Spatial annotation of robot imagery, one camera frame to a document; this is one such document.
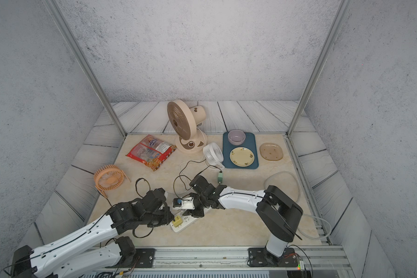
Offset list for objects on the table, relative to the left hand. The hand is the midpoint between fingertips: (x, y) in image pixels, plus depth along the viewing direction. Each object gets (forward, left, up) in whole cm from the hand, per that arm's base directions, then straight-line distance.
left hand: (177, 220), depth 75 cm
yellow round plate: (+40, -34, -8) cm, 53 cm away
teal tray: (+51, -41, -7) cm, 66 cm away
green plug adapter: (+25, -20, -6) cm, 32 cm away
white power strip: (+2, -3, -7) cm, 8 cm away
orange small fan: (+21, +36, +1) cm, 42 cm away
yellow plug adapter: (+1, 0, -3) cm, 3 cm away
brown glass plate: (+44, -53, -9) cm, 70 cm away
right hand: (+5, -3, -2) cm, 6 cm away
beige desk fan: (+43, -2, +18) cm, 47 cm away
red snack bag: (+43, +21, -5) cm, 48 cm away
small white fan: (+33, -17, +2) cm, 37 cm away
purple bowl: (+54, -32, -6) cm, 63 cm away
